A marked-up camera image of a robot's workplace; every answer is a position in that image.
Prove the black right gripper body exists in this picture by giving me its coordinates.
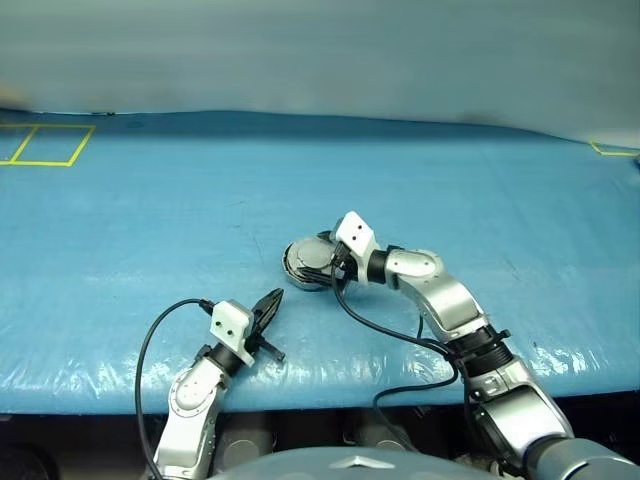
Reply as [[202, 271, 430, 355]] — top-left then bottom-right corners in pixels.
[[329, 241, 359, 283]]

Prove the black round shape under table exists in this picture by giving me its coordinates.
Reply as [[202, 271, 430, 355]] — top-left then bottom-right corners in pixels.
[[0, 442, 62, 480]]

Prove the motor housing with copper windings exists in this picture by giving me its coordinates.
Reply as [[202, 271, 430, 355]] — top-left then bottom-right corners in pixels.
[[281, 249, 335, 293]]

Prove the grey robot torso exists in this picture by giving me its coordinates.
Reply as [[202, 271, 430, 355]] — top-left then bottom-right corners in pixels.
[[204, 436, 640, 480]]

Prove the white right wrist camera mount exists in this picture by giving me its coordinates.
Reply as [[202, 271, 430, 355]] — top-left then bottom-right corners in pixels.
[[331, 211, 379, 287]]

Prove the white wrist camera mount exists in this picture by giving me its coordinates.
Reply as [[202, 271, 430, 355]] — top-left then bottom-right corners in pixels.
[[208, 299, 255, 366], [331, 211, 379, 287]]

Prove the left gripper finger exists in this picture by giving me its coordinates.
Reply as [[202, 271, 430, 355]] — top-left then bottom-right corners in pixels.
[[254, 289, 287, 336], [249, 288, 284, 324]]

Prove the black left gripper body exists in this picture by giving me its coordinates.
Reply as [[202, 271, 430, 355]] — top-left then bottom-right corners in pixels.
[[241, 324, 288, 364]]

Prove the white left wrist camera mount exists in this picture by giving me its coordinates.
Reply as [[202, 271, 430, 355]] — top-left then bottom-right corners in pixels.
[[208, 299, 255, 366]]

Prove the blue plastic table cover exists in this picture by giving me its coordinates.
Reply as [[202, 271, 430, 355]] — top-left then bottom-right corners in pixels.
[[0, 109, 640, 416]]

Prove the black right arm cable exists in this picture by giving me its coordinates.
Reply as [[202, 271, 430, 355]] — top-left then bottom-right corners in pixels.
[[330, 272, 507, 472]]

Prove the grey round shape under table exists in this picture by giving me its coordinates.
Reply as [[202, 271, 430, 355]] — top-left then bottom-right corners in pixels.
[[343, 423, 417, 452], [218, 423, 277, 462]]

